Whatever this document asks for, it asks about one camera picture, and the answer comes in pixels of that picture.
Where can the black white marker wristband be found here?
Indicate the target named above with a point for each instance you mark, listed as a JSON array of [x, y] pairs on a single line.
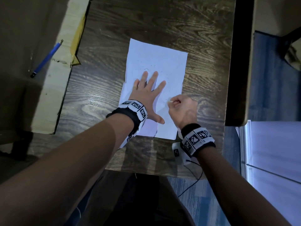
[[136, 105], [196, 138]]

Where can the person's dark trousers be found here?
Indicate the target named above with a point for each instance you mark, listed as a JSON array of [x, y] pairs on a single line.
[[141, 202]]

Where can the blue pencil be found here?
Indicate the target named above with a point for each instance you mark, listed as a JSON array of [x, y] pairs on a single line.
[[45, 59]]

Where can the white paper sheet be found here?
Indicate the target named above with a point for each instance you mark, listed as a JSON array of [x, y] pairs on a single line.
[[155, 58]]

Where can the person's right forearm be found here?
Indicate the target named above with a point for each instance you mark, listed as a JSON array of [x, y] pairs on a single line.
[[235, 190]]

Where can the person's left hand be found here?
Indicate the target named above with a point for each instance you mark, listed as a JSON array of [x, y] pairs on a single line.
[[143, 98]]

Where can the person's left forearm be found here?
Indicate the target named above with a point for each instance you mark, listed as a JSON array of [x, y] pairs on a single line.
[[58, 174]]

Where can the brown cardboard box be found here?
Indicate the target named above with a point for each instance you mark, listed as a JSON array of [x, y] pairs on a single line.
[[23, 44]]

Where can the person's right hand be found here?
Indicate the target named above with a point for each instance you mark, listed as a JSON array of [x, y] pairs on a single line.
[[184, 110]]

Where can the tan wooden cabinet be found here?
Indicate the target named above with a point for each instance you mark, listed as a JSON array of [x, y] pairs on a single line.
[[275, 11]]

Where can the white panel with metal edge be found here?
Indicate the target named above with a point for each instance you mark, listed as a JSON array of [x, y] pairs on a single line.
[[275, 148]]

